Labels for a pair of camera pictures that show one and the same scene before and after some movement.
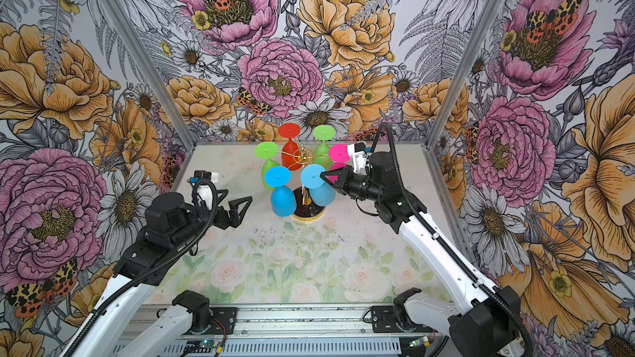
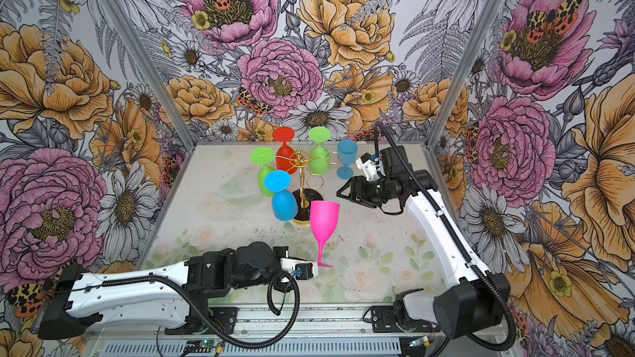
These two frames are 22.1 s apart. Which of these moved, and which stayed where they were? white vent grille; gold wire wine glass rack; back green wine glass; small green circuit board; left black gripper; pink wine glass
Moved: left black gripper; pink wine glass
Stayed: gold wire wine glass rack; back green wine glass; small green circuit board; white vent grille
